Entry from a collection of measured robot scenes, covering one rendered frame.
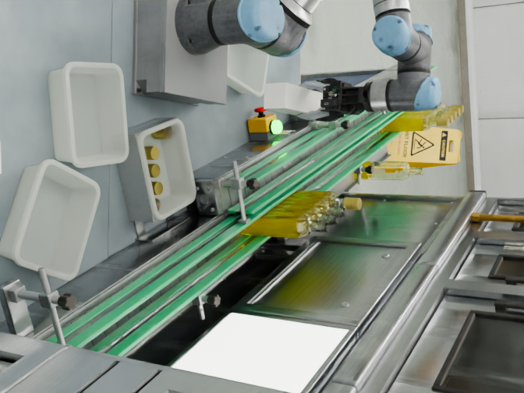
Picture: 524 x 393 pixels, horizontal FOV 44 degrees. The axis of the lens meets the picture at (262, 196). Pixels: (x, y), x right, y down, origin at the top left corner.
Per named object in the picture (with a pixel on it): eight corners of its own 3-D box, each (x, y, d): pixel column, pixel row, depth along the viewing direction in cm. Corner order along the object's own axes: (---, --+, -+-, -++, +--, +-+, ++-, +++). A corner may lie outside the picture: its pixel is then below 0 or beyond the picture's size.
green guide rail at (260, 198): (228, 213, 177) (253, 214, 173) (227, 210, 176) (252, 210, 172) (422, 83, 317) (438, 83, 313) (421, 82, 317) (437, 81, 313)
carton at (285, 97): (264, 83, 159) (285, 82, 156) (309, 96, 180) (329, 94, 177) (263, 108, 159) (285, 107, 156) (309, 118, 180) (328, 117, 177)
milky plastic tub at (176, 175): (130, 221, 163) (157, 223, 159) (110, 134, 156) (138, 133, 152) (172, 198, 177) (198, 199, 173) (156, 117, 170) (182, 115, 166)
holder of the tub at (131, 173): (133, 241, 165) (157, 242, 161) (110, 135, 157) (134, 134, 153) (175, 216, 179) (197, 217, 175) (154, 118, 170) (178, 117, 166)
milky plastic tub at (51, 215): (-18, 259, 129) (11, 262, 125) (16, 154, 136) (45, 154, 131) (47, 280, 143) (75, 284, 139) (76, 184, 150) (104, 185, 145)
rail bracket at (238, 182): (219, 223, 173) (260, 225, 167) (208, 162, 168) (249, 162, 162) (225, 219, 176) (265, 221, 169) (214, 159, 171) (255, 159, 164)
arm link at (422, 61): (423, 16, 142) (421, 67, 142) (437, 29, 152) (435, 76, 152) (387, 20, 146) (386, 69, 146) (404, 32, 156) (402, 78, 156)
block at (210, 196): (196, 215, 176) (217, 217, 173) (190, 182, 174) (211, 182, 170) (203, 210, 179) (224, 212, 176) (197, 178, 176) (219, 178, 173)
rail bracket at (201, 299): (171, 318, 159) (217, 326, 152) (166, 293, 157) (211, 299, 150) (181, 310, 162) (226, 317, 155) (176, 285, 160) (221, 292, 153)
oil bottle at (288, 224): (239, 235, 183) (307, 239, 172) (235, 216, 181) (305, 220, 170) (249, 227, 187) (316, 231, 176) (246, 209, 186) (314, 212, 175)
